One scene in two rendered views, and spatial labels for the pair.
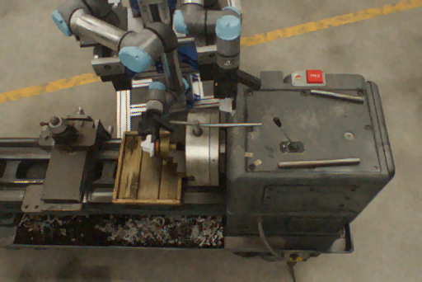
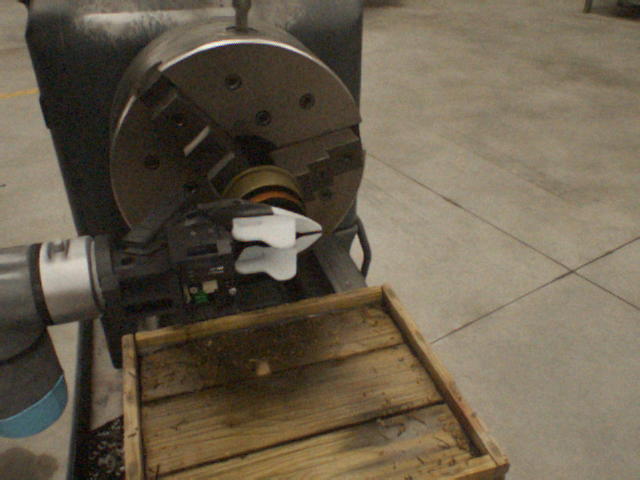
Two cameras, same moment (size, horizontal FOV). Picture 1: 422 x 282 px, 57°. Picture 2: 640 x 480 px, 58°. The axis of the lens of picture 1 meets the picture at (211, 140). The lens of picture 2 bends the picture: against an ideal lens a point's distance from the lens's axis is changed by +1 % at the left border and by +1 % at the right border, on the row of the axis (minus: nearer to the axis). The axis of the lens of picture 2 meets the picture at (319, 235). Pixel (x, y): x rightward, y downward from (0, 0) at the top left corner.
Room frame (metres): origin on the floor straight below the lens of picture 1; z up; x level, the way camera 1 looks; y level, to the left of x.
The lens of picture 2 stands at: (0.93, 0.71, 1.40)
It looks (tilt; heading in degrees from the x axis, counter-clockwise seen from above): 33 degrees down; 246
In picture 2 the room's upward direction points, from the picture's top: straight up
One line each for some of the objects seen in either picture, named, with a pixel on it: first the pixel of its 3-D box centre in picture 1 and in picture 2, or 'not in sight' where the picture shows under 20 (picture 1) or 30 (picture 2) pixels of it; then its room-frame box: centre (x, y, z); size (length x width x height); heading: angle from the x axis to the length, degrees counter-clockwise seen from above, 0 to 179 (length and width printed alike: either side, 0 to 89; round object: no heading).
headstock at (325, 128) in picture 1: (298, 146); (190, 78); (0.73, -0.36, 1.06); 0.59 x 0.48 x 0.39; 84
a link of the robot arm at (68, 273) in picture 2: (153, 109); (78, 275); (0.97, 0.24, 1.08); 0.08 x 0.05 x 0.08; 83
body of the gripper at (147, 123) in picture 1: (150, 124); (170, 267); (0.89, 0.25, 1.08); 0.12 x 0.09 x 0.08; 173
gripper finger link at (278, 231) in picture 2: (147, 145); (280, 233); (0.78, 0.26, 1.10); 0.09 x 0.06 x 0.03; 173
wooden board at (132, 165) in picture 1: (150, 166); (293, 402); (0.78, 0.29, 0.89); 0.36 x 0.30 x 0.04; 174
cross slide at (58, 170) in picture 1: (69, 157); not in sight; (0.84, 0.65, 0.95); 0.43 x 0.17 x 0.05; 174
